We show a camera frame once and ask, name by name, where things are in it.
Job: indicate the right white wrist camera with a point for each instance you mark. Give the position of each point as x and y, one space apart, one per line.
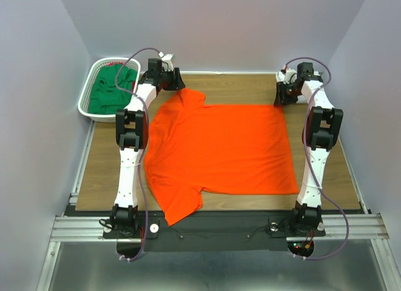
285 70

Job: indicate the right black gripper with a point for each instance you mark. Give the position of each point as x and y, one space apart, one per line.
281 98

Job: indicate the orange t shirt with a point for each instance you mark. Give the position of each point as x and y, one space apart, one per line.
227 149

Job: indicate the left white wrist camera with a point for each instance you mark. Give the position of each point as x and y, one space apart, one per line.
166 61

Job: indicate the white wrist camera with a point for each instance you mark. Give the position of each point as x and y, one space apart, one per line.
285 70
166 61

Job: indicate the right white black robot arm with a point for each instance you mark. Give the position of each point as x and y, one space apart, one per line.
320 134

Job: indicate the folded white t shirt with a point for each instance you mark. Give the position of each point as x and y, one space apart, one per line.
287 77

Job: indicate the green t shirt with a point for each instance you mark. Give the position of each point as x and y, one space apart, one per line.
105 98

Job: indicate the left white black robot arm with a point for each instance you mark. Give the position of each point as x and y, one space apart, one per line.
131 123

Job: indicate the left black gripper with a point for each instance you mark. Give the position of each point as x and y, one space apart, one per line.
177 83

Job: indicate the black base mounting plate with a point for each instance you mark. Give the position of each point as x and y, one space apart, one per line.
211 231

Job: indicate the aluminium frame rail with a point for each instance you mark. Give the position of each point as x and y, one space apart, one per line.
354 254

